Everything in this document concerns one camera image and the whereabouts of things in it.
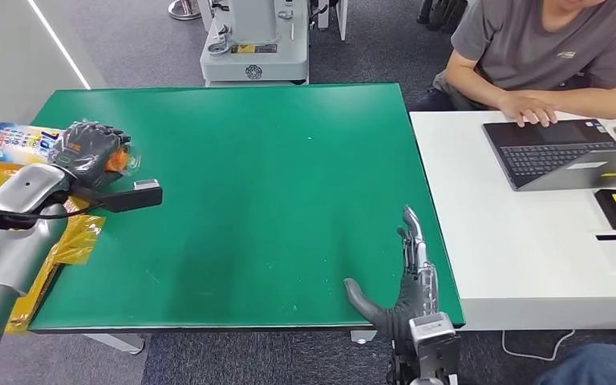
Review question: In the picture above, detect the white desk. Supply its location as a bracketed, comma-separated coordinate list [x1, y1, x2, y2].
[408, 108, 616, 352]

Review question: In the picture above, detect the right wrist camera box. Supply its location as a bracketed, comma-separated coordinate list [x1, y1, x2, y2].
[407, 311, 462, 383]

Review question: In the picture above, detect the person's leg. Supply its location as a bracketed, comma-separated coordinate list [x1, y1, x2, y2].
[532, 343, 616, 385]

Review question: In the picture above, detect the white table frame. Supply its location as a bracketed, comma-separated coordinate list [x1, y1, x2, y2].
[83, 329, 378, 356]

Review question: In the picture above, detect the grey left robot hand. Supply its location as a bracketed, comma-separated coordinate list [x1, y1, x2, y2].
[50, 120, 132, 189]

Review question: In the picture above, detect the long white wall light strip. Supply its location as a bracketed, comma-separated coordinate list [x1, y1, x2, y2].
[26, 0, 92, 91]

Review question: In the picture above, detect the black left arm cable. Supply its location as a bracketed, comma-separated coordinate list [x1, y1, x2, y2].
[0, 203, 104, 221]

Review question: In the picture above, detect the round metal stand base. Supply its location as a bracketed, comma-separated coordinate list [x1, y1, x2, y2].
[167, 0, 203, 21]

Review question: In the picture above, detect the orange plastic bottle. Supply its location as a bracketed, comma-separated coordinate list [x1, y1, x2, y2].
[0, 120, 142, 179]

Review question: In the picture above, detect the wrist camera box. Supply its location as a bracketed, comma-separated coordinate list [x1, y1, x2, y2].
[407, 311, 462, 383]
[71, 179, 164, 215]

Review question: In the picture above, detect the black chair base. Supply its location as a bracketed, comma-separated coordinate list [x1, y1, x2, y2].
[416, 0, 469, 34]

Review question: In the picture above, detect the yellow film-wrapped cardboard box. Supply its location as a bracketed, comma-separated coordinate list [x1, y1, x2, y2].
[0, 168, 107, 334]

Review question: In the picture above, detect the dark grey laptop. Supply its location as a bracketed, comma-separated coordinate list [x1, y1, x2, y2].
[482, 119, 616, 193]

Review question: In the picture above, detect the green table mat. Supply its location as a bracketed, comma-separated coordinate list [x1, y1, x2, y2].
[29, 82, 466, 331]

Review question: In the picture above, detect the person's hand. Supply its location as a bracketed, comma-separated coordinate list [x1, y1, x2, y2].
[498, 91, 559, 128]

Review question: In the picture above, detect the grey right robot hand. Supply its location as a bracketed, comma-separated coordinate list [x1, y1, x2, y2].
[343, 205, 442, 347]

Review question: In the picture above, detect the white floor cable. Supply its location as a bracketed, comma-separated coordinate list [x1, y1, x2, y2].
[501, 329, 577, 363]

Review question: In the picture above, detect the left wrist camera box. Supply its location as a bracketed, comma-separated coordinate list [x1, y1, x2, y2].
[71, 179, 164, 215]

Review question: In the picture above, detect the person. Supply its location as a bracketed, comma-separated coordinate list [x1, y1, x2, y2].
[408, 0, 616, 128]

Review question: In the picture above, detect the pale grey machine base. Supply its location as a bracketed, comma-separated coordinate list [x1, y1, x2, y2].
[200, 0, 310, 86]

